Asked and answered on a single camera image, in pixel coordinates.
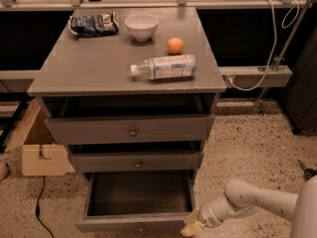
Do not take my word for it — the grey bottom drawer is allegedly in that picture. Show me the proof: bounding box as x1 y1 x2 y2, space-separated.
75 170 196 232

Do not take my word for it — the grey drawer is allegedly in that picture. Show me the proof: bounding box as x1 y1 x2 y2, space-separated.
68 141 204 173
75 170 196 232
45 115 214 145

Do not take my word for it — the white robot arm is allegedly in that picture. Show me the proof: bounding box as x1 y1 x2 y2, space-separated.
181 177 317 238

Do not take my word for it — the grey middle drawer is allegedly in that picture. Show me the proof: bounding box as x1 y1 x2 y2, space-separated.
68 141 204 173

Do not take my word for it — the grey drawer cabinet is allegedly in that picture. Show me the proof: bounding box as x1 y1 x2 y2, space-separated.
27 6 228 183

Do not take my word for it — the grey top drawer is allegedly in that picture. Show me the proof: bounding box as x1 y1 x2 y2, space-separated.
45 115 214 145

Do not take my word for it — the black floor tool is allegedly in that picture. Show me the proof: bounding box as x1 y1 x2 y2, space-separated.
298 161 317 179

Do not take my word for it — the grey metal railing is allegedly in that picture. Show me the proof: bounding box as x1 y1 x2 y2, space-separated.
0 0 317 94

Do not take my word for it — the clear plastic water bottle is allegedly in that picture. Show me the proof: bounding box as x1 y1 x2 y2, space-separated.
130 55 197 80

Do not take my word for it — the dark grey side cabinet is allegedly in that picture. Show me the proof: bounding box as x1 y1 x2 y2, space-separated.
280 27 317 135

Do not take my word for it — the wooden box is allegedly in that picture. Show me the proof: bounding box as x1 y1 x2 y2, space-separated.
5 99 74 177

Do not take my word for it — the orange fruit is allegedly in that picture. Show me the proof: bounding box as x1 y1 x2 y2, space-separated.
166 38 184 55

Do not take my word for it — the round tan floor object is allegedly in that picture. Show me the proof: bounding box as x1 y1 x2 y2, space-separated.
0 161 10 180

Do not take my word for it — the white ceramic bowl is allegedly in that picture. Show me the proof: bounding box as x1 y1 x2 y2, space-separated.
125 14 159 42

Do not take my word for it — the blue chip bag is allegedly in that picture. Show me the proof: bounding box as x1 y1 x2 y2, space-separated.
68 13 119 38

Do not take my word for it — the black floor cable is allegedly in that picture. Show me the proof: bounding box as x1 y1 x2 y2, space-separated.
35 176 55 238

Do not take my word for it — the white hanging cable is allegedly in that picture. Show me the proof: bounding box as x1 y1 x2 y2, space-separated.
226 0 301 92

